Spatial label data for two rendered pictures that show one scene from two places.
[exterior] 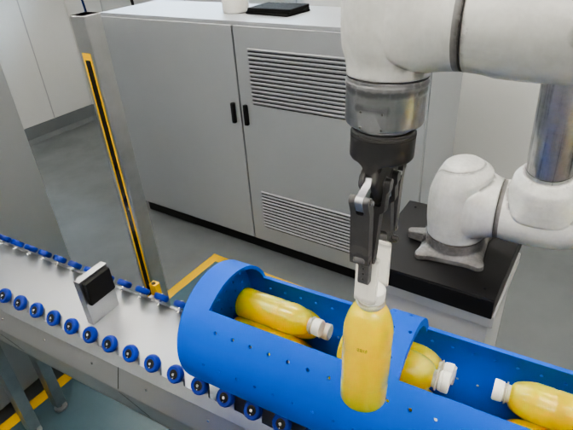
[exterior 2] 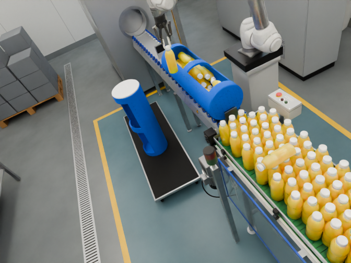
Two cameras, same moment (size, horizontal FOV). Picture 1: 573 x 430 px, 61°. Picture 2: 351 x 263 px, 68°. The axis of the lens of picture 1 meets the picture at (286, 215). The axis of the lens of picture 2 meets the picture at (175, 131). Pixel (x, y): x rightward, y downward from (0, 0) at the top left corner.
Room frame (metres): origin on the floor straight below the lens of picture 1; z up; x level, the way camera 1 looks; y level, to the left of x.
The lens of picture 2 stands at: (-0.77, -1.31, 2.32)
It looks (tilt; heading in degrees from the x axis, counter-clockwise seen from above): 44 degrees down; 49
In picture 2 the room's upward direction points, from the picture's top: 23 degrees counter-clockwise
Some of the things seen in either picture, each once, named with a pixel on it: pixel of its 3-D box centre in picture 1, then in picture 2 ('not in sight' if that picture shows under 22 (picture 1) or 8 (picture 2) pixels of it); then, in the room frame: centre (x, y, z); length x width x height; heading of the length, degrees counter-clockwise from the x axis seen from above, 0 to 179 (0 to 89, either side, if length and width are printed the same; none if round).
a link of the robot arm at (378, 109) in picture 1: (385, 101); (157, 10); (0.53, -0.12, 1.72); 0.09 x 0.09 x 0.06
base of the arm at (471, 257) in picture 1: (447, 237); (250, 46); (1.13, -0.45, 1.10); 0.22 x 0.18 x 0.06; 61
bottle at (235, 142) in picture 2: not in sight; (235, 144); (0.17, -0.73, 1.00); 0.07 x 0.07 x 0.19
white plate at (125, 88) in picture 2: not in sight; (125, 88); (0.43, 0.50, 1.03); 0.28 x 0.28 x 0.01
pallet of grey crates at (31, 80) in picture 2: not in sight; (12, 78); (0.57, 3.76, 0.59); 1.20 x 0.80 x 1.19; 145
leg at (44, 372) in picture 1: (39, 360); (162, 74); (1.52, 1.11, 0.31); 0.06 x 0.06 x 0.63; 59
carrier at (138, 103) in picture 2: not in sight; (142, 121); (0.43, 0.50, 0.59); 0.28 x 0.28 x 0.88
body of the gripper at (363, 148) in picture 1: (380, 162); (160, 21); (0.52, -0.12, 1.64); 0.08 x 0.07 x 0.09; 148
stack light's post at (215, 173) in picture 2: not in sight; (227, 211); (-0.10, -0.73, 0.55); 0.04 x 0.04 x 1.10; 59
